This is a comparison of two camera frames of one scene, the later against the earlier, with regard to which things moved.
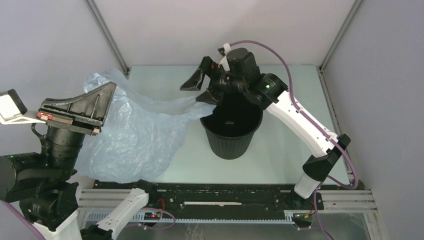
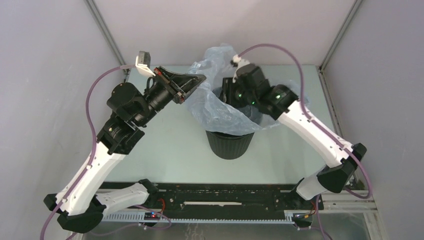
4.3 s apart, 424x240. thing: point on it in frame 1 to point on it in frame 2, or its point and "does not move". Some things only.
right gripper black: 213,95 to 227,88
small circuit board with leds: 152,216 does not move
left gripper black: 89,110 to 179,85
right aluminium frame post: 356,5 does not move
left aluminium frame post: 109,37 does not move
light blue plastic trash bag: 139,134 to 204,95
